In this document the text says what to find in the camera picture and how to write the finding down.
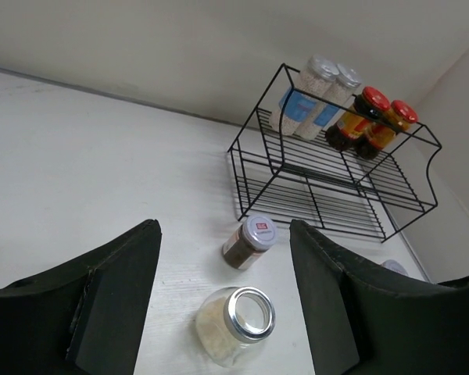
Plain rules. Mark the silver lid spice shaker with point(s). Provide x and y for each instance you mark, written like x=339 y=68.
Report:
x=314 y=79

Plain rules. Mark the glass jar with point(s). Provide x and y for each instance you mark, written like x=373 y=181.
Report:
x=234 y=323

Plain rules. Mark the white lid dark jar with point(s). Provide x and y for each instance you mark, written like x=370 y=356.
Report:
x=255 y=236

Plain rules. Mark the black wire rack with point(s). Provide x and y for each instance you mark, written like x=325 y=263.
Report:
x=287 y=177

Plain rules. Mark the red lid sauce jar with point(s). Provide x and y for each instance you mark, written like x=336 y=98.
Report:
x=366 y=108
x=397 y=119

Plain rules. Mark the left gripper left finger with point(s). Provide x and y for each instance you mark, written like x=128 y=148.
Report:
x=84 y=316

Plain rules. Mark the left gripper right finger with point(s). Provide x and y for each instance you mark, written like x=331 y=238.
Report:
x=362 y=318

